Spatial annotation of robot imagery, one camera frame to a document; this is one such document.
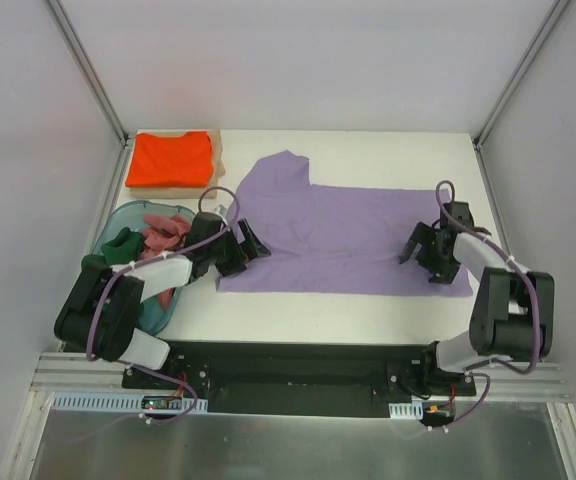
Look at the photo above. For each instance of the translucent blue plastic basket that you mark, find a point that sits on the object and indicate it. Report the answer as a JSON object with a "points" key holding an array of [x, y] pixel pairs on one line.
{"points": [[118, 220]]}

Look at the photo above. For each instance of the dark green t shirt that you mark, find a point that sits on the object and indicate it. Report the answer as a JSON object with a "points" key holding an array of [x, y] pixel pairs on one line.
{"points": [[124, 248]]}

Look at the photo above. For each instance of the white cable duct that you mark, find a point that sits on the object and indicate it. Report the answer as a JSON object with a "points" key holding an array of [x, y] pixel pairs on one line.
{"points": [[406, 411], [128, 403]]}

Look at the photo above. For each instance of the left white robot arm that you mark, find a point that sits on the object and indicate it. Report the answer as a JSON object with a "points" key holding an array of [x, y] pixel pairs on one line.
{"points": [[132, 346]]}

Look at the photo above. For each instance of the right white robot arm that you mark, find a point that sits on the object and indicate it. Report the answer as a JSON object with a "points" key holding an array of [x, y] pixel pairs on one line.
{"points": [[511, 323]]}

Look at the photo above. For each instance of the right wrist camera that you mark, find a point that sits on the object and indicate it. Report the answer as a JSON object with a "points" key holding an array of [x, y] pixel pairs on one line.
{"points": [[459, 212]]}

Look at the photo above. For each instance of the aluminium corner post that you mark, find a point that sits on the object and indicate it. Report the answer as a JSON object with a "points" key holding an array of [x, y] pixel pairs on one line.
{"points": [[78, 52], [537, 43]]}

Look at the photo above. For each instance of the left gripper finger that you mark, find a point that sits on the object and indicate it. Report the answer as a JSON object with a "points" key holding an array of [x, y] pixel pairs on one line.
{"points": [[251, 245], [231, 266]]}

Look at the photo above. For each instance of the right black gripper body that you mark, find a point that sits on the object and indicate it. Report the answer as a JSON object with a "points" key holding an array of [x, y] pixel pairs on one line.
{"points": [[428, 250]]}

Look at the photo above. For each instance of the right aluminium corner post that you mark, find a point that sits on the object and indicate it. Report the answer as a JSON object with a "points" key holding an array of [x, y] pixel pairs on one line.
{"points": [[537, 43]]}

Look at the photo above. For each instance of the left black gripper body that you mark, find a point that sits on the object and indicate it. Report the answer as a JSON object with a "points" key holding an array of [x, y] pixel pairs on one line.
{"points": [[238, 248]]}

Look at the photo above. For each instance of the folded orange t shirt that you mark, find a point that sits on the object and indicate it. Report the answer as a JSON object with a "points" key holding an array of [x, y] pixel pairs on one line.
{"points": [[171, 162]]}

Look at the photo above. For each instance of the left aluminium corner post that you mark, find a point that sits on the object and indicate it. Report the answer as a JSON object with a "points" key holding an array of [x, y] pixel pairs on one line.
{"points": [[78, 52]]}

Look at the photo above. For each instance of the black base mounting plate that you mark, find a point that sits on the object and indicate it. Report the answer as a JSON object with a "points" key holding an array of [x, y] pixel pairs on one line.
{"points": [[356, 381]]}

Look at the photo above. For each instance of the lilac purple t shirt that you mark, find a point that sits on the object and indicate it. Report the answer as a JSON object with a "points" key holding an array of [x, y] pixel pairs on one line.
{"points": [[328, 239]]}

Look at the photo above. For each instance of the folded beige t shirt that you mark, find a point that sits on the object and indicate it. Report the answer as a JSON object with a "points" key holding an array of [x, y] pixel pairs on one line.
{"points": [[187, 193]]}

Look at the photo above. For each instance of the left white cable duct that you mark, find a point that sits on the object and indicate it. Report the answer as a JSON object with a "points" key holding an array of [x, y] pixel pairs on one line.
{"points": [[128, 403]]}

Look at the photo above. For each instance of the right white cable duct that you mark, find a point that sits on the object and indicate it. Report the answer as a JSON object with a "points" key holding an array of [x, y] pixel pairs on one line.
{"points": [[406, 411]]}

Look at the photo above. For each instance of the pink red t shirt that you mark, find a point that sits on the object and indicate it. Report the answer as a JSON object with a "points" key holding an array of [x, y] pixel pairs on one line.
{"points": [[163, 234]]}

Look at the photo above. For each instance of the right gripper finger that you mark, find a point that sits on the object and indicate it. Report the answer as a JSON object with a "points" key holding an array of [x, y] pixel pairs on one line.
{"points": [[444, 274], [418, 238]]}

